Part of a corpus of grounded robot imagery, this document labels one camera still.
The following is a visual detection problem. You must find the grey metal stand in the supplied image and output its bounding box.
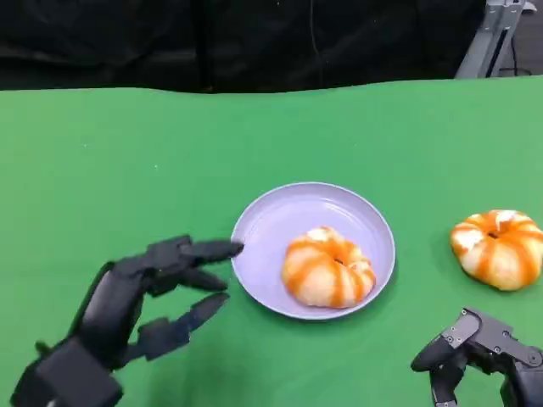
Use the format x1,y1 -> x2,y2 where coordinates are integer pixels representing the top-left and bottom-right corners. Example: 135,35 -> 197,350
455,0 -> 540,80

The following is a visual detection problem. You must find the lilac plate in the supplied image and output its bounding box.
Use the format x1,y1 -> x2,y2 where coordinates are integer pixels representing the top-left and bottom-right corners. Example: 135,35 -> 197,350
231,181 -> 396,320

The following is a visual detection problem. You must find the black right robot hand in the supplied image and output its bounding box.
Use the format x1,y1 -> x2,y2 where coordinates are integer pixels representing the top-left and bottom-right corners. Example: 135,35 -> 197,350
410,307 -> 543,407

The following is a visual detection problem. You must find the black backdrop cloth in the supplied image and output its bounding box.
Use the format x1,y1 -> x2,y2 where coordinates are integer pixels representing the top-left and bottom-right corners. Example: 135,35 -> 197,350
0,0 -> 489,93

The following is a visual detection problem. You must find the green table cloth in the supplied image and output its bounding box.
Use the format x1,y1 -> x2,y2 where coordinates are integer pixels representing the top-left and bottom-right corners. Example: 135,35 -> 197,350
0,75 -> 543,407

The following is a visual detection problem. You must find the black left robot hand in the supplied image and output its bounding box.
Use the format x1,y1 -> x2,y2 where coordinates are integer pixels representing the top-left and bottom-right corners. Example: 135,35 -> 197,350
67,235 -> 246,374

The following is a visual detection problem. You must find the orange and white bread roll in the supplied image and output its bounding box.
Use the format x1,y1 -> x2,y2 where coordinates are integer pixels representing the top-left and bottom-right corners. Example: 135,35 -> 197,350
282,226 -> 378,309
449,209 -> 543,293

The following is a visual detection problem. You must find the thin black cable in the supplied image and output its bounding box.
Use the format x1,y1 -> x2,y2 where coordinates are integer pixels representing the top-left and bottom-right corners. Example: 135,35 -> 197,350
308,0 -> 326,59

